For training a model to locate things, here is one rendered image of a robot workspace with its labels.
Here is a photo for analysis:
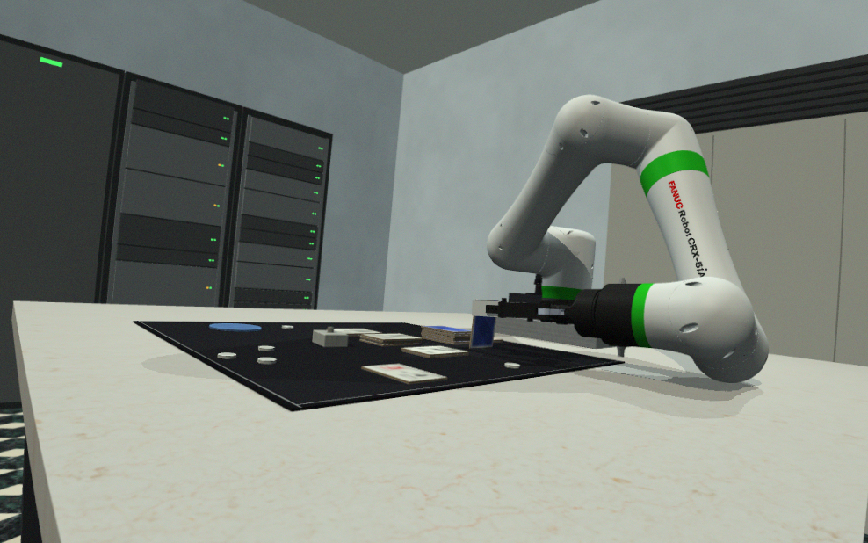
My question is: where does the blue playing card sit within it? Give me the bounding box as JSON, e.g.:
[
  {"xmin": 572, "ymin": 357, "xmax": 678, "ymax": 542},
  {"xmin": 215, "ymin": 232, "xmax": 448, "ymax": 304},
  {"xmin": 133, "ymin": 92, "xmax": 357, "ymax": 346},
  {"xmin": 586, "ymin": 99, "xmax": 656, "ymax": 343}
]
[{"xmin": 421, "ymin": 326, "xmax": 471, "ymax": 333}]

